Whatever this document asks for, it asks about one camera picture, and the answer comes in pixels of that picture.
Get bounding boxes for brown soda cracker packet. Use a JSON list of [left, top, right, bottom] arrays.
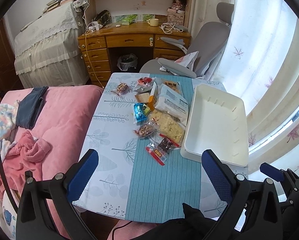
[[135, 93, 150, 103]]

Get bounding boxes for orange white oat bar packet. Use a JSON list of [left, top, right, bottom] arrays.
[[147, 82, 158, 111]]

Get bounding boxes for pink crumpled garment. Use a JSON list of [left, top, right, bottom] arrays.
[[3, 130, 52, 172]]

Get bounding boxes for white plastic storage bin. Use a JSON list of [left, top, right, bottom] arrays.
[[180, 84, 249, 167]]

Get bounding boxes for pink quilt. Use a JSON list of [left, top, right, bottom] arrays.
[[0, 84, 104, 240]]

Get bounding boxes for dark blue folded garment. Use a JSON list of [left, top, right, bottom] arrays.
[[16, 86, 49, 129]]

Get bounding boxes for teal striped table runner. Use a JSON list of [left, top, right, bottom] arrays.
[[124, 74, 202, 224]]

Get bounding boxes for yellow cracker clear bag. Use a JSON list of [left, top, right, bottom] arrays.
[[148, 109, 185, 145]]

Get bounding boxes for red striped dates packet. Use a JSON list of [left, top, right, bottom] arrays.
[[145, 134, 180, 166]]

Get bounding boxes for floral curtain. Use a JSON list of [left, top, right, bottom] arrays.
[[190, 0, 299, 180]]

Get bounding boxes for clear nut snack packet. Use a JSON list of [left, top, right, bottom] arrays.
[[134, 121, 156, 138]]

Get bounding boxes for blue snack packet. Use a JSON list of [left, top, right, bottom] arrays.
[[133, 103, 150, 124]]

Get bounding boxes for clear packet brown snack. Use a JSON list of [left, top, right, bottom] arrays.
[[111, 82, 129, 96]]

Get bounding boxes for large white snack bag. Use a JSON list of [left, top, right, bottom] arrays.
[[154, 84, 188, 126]]

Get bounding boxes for clear wrapped pastry packet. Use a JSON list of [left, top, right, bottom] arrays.
[[161, 79, 182, 95]]

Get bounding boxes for white plastic bag on chair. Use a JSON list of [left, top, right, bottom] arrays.
[[174, 51, 199, 70]]

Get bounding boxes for red white crumpled packet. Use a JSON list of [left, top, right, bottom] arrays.
[[133, 77, 154, 93]]

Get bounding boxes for grey office chair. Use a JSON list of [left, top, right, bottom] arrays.
[[140, 2, 234, 78]]

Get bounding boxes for white lace covered furniture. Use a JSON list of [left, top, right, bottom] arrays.
[[14, 3, 89, 88]]

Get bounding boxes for lined trash bin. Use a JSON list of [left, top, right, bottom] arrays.
[[117, 54, 138, 72]]

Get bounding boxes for wooden desk with drawers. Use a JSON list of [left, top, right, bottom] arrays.
[[78, 23, 191, 87]]

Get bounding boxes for yellow mug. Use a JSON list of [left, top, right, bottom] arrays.
[[147, 18, 159, 27]]

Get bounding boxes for black cable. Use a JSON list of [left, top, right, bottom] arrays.
[[0, 112, 21, 215]]

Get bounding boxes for white charger cable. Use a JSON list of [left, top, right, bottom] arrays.
[[74, 0, 106, 90]]

